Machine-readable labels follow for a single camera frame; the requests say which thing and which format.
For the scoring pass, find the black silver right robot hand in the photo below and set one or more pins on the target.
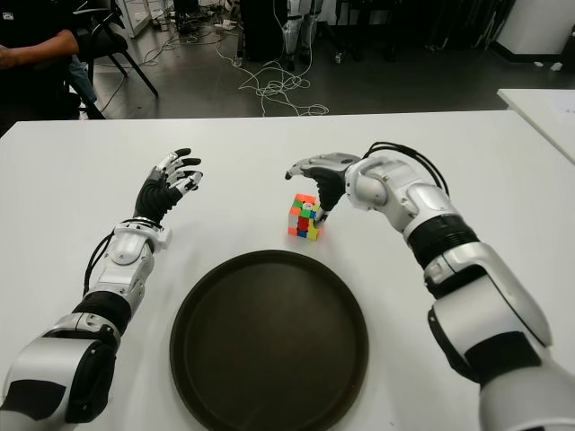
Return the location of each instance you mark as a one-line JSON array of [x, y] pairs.
[[330, 179]]

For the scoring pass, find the small white floor object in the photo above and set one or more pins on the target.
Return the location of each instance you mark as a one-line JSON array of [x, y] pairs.
[[556, 66]]

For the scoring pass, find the multicoloured Rubik's cube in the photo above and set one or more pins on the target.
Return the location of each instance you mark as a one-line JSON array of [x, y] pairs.
[[303, 220]]

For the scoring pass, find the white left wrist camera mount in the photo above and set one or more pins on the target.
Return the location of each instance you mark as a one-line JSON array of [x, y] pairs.
[[164, 238]]

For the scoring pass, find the dark brown round plate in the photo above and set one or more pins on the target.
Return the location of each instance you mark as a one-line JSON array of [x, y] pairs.
[[269, 350]]

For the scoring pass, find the white cabinet with black base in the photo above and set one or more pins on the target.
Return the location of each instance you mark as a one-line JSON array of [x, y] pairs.
[[534, 27]]

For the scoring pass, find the white humanoid robot legs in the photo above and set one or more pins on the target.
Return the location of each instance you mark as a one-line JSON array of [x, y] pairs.
[[292, 36]]

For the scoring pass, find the white side table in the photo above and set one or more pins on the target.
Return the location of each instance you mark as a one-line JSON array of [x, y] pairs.
[[543, 116]]

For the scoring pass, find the white framed glass case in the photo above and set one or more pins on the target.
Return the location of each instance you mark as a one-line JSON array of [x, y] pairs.
[[135, 18]]

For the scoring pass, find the seated person in black shirt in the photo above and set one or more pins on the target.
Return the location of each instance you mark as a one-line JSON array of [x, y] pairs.
[[31, 49]]

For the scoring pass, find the black box cabinet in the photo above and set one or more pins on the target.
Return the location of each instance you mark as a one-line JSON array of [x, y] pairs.
[[262, 31]]

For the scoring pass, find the black chair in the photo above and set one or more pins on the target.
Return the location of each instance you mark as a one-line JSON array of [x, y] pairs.
[[108, 42]]

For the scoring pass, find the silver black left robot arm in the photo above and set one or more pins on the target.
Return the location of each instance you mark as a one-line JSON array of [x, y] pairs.
[[123, 251]]

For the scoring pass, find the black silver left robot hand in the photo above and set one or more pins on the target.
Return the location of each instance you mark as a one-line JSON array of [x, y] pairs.
[[153, 199]]

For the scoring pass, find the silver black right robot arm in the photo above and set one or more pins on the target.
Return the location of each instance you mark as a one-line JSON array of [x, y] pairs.
[[471, 269]]

